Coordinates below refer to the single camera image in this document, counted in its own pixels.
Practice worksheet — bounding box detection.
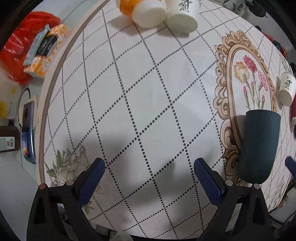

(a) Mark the light blue small box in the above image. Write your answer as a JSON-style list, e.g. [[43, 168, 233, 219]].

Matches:
[[23, 24, 50, 66]]

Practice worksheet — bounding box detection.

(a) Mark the orange and white cup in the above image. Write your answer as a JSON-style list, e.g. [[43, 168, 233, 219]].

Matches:
[[116, 0, 167, 29]]

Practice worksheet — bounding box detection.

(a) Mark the orange tissue pack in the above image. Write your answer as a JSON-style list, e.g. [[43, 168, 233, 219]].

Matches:
[[23, 24, 68, 78]]

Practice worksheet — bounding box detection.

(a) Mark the red plastic bag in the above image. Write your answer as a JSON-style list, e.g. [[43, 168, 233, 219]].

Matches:
[[1, 11, 61, 84]]

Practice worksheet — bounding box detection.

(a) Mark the floral diamond-pattern tablecloth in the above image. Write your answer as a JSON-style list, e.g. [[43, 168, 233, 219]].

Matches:
[[35, 1, 295, 240]]

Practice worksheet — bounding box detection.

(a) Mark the blue smartphone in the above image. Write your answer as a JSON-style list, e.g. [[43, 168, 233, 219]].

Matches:
[[21, 101, 36, 164]]

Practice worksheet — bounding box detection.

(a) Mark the white paper cup with leaf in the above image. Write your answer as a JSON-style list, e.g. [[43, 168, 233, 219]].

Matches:
[[278, 72, 296, 106]]

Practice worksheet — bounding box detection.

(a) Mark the red paper cup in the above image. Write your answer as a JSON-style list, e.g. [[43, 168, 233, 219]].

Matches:
[[290, 96, 296, 127]]

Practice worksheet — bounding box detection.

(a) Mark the dark green cup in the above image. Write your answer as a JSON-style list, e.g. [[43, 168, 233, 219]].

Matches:
[[238, 109, 280, 184]]

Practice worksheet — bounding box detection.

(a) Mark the white paper cup with calligraphy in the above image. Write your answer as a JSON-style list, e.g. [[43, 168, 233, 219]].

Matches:
[[166, 0, 200, 33]]

